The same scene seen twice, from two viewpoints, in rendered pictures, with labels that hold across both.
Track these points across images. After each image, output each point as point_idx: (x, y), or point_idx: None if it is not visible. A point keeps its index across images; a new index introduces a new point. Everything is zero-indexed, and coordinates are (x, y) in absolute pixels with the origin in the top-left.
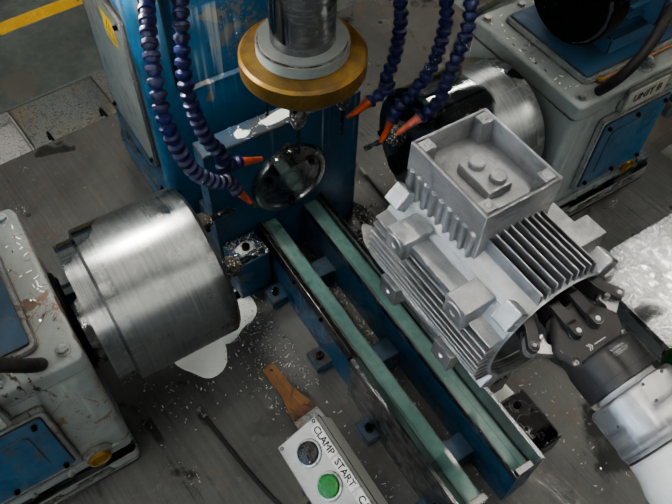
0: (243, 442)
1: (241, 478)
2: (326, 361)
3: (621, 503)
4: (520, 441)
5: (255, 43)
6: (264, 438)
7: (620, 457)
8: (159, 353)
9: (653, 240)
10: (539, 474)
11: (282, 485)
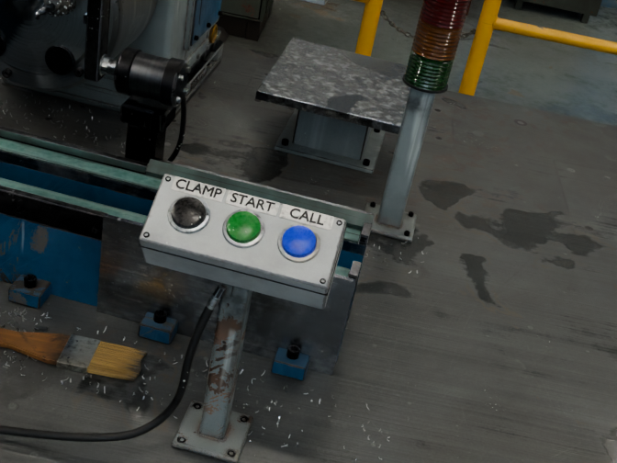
0: (1, 417)
1: (36, 453)
2: (44, 285)
3: (441, 275)
4: (342, 214)
5: None
6: (28, 399)
7: (406, 244)
8: None
9: (293, 62)
10: (358, 286)
11: (101, 430)
